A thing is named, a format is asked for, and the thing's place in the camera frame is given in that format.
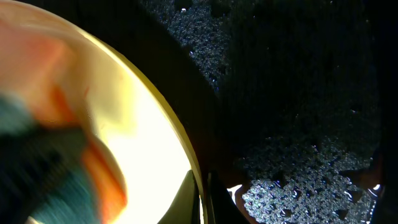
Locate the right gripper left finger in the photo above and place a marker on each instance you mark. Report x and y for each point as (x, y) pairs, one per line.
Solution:
(185, 208)

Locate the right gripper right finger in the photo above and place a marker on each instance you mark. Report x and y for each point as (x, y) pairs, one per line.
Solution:
(221, 208)

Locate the yellow plate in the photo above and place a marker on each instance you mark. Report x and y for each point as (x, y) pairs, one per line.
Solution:
(139, 136)

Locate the green orange sponge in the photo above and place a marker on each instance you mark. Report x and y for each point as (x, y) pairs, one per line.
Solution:
(41, 138)

